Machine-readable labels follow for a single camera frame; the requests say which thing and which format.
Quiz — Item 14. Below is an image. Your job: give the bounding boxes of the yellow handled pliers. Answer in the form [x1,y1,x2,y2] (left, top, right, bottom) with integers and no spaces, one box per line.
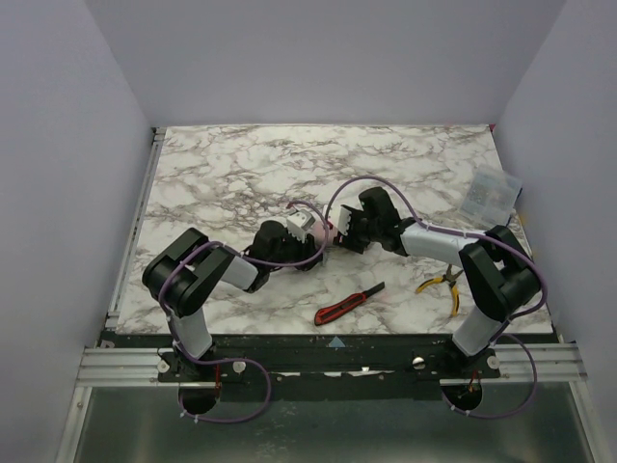
[416,263,469,317]

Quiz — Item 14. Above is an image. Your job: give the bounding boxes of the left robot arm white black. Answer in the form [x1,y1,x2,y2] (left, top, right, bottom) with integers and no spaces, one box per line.
[142,211,330,368]

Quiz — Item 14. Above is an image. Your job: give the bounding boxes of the pink zippered umbrella case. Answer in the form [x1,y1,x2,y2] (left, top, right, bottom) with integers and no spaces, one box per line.
[309,221,339,249]

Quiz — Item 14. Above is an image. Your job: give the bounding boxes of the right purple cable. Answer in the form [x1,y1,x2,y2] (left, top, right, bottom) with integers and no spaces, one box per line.
[328,176,550,420]

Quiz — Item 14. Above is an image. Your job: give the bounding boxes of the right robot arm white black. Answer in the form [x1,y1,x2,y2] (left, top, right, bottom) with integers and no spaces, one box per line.
[335,187,541,357]

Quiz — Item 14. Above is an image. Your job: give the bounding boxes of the purple cable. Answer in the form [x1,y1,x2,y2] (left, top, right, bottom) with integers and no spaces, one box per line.
[157,200,329,424]
[328,176,550,420]

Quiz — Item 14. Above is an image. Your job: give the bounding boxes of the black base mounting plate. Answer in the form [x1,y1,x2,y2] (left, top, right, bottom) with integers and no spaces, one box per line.
[158,335,499,401]

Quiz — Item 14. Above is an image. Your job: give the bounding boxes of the aluminium frame rail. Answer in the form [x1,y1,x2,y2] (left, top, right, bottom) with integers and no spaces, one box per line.
[77,343,588,389]

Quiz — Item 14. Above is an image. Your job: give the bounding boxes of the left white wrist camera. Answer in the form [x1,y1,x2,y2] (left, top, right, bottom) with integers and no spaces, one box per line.
[285,210,315,243]

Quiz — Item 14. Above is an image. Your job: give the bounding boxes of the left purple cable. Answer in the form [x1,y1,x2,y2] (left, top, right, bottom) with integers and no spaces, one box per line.
[157,200,329,424]

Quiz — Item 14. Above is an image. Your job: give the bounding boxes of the red black utility knife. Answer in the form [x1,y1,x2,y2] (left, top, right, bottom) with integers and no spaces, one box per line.
[313,282,386,326]

